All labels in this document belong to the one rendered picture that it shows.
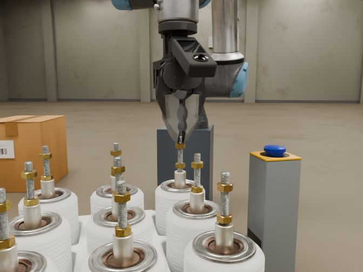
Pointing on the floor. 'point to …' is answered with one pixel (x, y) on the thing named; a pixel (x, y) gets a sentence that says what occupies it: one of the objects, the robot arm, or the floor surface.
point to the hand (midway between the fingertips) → (181, 136)
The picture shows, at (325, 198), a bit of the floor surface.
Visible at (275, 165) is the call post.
